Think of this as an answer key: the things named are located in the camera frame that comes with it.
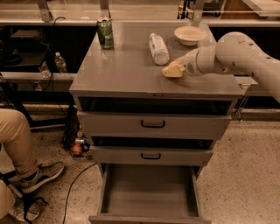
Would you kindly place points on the grey drawer cabinet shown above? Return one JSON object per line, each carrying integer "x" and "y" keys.
{"x": 125, "y": 79}

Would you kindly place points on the person leg khaki trousers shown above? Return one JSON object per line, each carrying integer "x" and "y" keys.
{"x": 15, "y": 136}

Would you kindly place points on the top grey drawer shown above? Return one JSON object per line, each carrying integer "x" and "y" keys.
{"x": 207, "y": 127}

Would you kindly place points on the white bowl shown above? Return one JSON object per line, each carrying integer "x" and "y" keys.
{"x": 189, "y": 35}

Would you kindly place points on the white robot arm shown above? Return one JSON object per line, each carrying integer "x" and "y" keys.
{"x": 234, "y": 52}

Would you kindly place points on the green soda can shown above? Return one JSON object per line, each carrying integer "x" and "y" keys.
{"x": 105, "y": 32}

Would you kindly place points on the clear plastic cup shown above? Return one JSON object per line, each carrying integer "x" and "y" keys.
{"x": 44, "y": 70}

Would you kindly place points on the blue can on floor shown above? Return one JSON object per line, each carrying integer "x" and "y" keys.
{"x": 83, "y": 142}

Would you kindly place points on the grey sneaker lower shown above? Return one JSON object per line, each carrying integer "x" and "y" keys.
{"x": 21, "y": 213}

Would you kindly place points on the grey drawer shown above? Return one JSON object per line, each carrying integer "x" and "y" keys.
{"x": 207, "y": 127}
{"x": 150, "y": 156}
{"x": 148, "y": 194}

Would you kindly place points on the grey sneaker upper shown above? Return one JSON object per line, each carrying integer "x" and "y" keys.
{"x": 43, "y": 175}

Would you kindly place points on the standing water bottle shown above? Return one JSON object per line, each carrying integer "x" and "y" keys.
{"x": 60, "y": 63}

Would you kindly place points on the red apple on floor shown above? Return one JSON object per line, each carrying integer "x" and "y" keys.
{"x": 77, "y": 150}

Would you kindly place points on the grey sneaker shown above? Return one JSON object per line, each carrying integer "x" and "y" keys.
{"x": 43, "y": 175}
{"x": 21, "y": 213}

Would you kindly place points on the lying clear plastic bottle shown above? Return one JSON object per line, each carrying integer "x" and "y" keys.
{"x": 158, "y": 49}

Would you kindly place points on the middle grey drawer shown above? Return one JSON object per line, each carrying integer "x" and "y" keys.
{"x": 150, "y": 156}

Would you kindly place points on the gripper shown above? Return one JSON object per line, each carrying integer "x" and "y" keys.
{"x": 189, "y": 66}

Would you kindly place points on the bottom grey drawer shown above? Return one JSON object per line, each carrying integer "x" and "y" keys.
{"x": 148, "y": 194}

